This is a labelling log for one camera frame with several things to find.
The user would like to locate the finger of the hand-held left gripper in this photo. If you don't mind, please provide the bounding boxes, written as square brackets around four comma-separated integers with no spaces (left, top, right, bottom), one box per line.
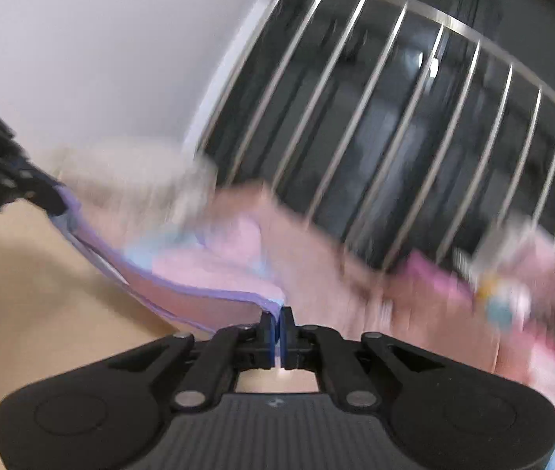
[10,153,69,217]

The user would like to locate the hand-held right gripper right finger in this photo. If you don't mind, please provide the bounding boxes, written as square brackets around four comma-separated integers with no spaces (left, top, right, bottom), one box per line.
[281,307,448,410]

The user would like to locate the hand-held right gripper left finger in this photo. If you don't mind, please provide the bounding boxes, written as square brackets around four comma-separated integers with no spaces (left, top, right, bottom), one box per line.
[110,311,276,412]

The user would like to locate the pastel pink purple-trimmed garment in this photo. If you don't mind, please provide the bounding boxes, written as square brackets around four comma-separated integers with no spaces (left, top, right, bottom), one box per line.
[53,185,289,338]

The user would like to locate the cream knitted blanket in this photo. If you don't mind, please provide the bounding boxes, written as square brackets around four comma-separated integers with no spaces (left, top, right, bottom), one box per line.
[56,141,217,228]

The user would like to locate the pink quilted blanket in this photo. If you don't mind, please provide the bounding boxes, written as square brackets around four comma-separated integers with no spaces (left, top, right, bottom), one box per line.
[209,180,555,392]

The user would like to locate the flat pink box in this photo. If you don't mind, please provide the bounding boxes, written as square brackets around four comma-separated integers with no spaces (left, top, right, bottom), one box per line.
[402,249,481,302]

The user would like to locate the white and yellow plush toy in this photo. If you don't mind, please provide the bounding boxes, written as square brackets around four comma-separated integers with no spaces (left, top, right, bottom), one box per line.
[473,274,535,331]

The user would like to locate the metal window grille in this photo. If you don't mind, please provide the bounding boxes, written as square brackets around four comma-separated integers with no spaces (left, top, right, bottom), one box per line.
[193,0,555,275]

